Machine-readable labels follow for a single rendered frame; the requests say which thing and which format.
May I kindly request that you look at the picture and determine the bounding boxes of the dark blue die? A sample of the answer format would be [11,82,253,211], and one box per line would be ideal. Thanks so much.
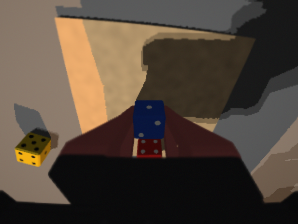
[133,100,166,139]

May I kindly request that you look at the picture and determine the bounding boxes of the red die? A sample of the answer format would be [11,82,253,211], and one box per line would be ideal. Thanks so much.
[137,139,162,157]

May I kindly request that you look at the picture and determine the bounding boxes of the tan flat mat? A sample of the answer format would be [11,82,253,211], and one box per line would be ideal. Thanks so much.
[55,17,256,134]

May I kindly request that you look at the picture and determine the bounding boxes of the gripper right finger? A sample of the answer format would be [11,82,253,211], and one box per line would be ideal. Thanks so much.
[164,105,241,158]

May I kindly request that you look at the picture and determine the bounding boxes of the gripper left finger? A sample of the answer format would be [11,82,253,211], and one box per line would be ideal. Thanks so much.
[58,105,135,157]

